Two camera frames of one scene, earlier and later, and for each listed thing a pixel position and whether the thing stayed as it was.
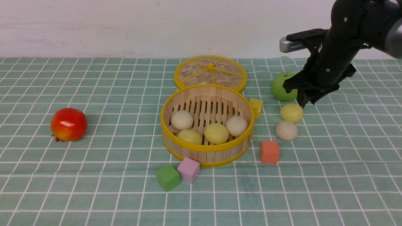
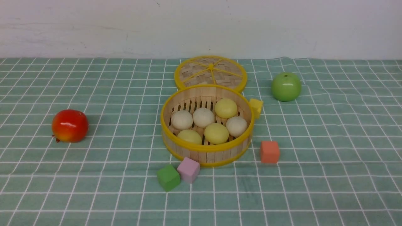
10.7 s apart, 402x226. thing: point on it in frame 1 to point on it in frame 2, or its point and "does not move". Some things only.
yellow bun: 216,133 does not move
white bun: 286,131 to 202,117
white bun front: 237,126 does not move
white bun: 181,120 does not move
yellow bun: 291,112 to 225,108
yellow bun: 191,135 does not move
